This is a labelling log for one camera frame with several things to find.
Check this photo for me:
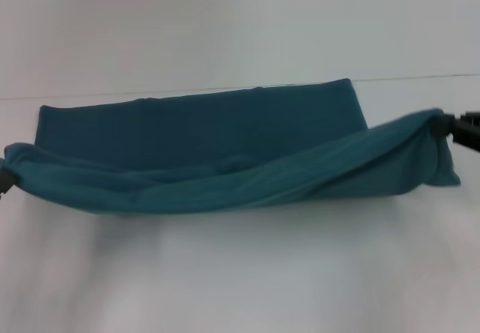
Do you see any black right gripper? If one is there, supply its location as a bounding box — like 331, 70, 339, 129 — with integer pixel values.
430, 110, 480, 150

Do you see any teal t-shirt with FREE print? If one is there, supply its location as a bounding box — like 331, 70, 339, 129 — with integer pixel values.
0, 77, 462, 216

